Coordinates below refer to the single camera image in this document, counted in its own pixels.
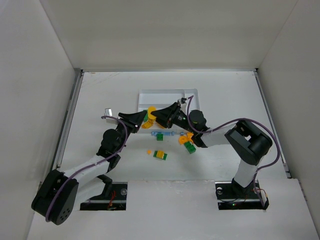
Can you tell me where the green 2x4 lego brick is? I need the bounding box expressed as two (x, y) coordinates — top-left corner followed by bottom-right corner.
(183, 141), (196, 154)

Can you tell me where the green L-shaped lego brick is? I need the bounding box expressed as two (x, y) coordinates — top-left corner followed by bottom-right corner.
(156, 133), (164, 141)

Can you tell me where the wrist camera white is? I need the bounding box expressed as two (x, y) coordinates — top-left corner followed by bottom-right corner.
(177, 97), (188, 106)
(100, 108), (116, 124)

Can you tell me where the large yellow arch lego brick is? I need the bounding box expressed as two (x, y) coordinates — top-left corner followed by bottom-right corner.
(141, 118), (156, 129)

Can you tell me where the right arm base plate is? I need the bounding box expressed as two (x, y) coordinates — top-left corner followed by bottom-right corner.
(215, 181), (270, 211)

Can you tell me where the white divided plastic tray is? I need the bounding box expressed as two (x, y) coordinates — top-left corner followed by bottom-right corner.
(137, 88), (200, 135)

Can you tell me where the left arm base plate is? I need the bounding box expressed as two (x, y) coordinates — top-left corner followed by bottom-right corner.
(79, 182), (128, 211)

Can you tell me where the light blue lego row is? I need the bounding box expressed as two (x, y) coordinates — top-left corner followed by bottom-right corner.
(151, 131), (185, 136)

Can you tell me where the orange lego pieces cluster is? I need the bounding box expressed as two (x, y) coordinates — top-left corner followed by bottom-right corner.
(186, 132), (194, 142)

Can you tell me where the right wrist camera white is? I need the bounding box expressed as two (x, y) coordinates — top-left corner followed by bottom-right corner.
(177, 97), (188, 106)

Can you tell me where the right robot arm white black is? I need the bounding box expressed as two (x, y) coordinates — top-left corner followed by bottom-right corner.
(151, 102), (273, 196)

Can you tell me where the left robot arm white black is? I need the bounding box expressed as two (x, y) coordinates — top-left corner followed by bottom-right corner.
(31, 110), (148, 226)

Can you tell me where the yellow lego brick with face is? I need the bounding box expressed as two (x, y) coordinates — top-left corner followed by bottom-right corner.
(155, 150), (165, 159)

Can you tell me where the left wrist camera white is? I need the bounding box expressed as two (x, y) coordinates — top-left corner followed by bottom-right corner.
(100, 108), (116, 124)

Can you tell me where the yellow 2x3 lego brick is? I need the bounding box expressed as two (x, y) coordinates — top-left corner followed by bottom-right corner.
(147, 106), (157, 123)

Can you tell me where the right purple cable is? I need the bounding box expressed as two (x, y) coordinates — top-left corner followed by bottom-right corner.
(184, 95), (282, 181)

